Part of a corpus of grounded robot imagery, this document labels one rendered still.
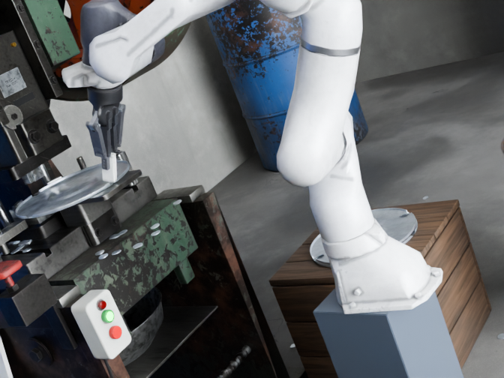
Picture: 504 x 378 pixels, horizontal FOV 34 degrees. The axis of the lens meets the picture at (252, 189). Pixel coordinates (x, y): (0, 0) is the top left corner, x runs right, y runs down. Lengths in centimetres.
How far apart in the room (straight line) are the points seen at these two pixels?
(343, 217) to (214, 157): 282
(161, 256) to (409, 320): 67
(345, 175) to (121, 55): 49
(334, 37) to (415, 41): 367
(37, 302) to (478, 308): 118
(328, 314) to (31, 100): 87
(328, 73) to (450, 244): 83
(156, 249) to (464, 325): 82
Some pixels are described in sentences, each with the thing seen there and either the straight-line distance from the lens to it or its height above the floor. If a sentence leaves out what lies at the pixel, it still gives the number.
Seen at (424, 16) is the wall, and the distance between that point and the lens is 506.
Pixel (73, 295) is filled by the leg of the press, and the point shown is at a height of 63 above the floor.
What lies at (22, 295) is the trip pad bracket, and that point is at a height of 70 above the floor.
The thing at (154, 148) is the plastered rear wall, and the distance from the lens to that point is 405.
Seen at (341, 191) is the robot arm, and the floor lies 68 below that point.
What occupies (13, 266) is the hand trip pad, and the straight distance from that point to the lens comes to 173.
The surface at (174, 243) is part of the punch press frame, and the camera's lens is 207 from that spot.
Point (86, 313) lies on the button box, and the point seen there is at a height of 61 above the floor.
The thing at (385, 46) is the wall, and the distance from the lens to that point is 521.
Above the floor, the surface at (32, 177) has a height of 83.
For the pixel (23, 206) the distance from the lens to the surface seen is 207.
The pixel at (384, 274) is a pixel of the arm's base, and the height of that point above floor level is 52.
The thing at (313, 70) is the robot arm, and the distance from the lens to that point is 149.
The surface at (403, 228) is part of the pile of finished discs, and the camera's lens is 216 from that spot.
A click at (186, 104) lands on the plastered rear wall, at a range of 427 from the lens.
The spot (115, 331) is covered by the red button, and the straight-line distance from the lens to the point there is 177.
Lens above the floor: 123
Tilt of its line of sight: 18 degrees down
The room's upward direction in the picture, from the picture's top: 22 degrees counter-clockwise
